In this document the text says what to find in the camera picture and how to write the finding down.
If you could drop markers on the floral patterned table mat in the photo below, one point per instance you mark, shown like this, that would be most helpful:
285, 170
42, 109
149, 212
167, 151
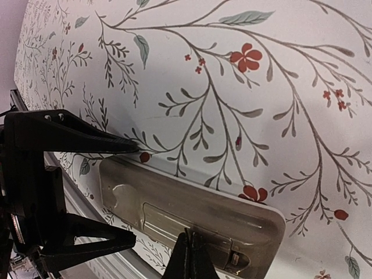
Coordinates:
267, 101

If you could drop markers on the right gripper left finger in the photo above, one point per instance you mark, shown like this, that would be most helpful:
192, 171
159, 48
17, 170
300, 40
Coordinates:
179, 265

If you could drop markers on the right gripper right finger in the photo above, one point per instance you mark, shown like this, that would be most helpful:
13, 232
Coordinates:
201, 264

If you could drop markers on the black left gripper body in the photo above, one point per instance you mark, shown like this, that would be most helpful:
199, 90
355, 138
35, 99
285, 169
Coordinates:
32, 195

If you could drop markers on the front aluminium rail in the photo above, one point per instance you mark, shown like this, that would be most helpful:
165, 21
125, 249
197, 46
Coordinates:
124, 264

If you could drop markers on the white remote control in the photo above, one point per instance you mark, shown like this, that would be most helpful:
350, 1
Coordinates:
126, 186

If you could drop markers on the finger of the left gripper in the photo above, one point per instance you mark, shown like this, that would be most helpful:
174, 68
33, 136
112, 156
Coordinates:
60, 131
74, 240

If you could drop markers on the remote battery cover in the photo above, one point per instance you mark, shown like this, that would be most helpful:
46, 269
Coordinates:
165, 227

